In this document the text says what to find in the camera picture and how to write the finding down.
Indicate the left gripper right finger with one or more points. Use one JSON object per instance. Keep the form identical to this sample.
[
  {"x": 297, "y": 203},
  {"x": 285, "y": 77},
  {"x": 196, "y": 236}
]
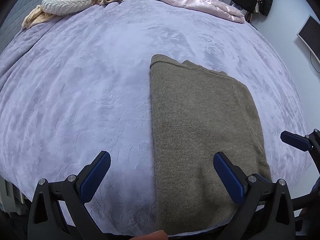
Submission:
[{"x": 265, "y": 208}]

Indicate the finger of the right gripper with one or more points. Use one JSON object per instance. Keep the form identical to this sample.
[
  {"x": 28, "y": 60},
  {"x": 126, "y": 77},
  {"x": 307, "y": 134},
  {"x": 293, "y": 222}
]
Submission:
[{"x": 309, "y": 142}]

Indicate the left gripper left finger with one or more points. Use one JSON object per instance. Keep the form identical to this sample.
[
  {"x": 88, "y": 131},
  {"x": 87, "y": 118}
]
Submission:
[{"x": 58, "y": 209}]

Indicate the olive green knit sweater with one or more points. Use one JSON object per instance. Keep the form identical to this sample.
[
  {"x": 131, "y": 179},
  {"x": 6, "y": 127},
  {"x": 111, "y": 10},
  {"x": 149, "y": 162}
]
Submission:
[{"x": 197, "y": 112}]

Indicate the person's left hand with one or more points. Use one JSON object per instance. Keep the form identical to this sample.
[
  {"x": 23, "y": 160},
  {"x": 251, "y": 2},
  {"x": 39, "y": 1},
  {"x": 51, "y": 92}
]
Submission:
[{"x": 158, "y": 235}]

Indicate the lavender plush bed blanket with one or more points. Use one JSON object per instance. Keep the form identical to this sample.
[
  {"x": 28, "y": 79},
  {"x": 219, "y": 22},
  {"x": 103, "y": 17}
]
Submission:
[{"x": 75, "y": 86}]

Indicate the pink satin puffer jacket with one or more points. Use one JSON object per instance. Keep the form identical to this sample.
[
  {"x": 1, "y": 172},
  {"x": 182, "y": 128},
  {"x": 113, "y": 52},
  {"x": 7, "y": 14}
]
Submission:
[{"x": 212, "y": 7}]

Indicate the round white pleated cushion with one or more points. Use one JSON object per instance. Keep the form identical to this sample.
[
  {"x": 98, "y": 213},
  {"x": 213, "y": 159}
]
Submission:
[{"x": 64, "y": 7}]

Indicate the grey quilted headboard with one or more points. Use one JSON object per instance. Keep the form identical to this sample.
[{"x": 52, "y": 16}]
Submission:
[{"x": 12, "y": 24}]

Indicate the black wall monitor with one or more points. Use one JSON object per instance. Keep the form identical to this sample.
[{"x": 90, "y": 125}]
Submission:
[{"x": 310, "y": 35}]

